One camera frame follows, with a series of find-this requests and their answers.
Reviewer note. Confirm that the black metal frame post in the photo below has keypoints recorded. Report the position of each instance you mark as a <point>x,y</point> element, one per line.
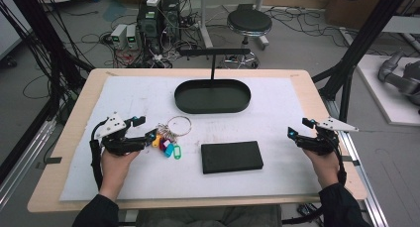
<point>360,42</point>

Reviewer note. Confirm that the grey power supply unit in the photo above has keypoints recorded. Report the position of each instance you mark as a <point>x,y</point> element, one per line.
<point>132,37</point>
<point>119,36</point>

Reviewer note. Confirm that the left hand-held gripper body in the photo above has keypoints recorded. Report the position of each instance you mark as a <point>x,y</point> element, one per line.
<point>114,141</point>

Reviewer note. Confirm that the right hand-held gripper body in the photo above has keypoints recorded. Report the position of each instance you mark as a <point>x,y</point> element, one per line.
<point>322,139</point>

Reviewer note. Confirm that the black round stool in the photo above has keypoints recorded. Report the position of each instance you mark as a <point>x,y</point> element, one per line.
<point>249,22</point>

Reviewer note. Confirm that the brown cardboard box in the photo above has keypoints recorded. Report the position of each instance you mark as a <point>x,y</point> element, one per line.
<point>350,7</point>

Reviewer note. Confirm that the person's right hand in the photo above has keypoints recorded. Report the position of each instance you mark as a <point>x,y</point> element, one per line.
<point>323,167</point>

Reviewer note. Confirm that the white metal table leg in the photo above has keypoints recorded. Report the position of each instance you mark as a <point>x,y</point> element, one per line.
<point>204,19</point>

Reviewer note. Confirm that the black rectangular box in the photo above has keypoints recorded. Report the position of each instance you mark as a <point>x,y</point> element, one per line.
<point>231,157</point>

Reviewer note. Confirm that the white floor board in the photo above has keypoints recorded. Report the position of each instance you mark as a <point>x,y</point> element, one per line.
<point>389,101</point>

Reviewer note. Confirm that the black stand with oval tray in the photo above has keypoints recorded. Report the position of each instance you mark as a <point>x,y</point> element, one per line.
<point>212,96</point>

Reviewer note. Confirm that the wooden table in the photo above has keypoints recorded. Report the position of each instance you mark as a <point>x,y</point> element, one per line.
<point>66,154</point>

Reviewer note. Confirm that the person's left hand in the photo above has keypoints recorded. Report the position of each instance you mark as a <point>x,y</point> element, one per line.
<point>115,170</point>

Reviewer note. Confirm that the black computer tower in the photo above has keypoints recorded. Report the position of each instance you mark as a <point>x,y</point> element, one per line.
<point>171,15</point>
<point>149,28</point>

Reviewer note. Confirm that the white table mat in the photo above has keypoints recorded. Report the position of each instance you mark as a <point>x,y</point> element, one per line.
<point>138,98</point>

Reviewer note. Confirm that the aluminium rail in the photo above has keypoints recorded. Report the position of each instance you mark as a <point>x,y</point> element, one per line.
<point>23,161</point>
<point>369,194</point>

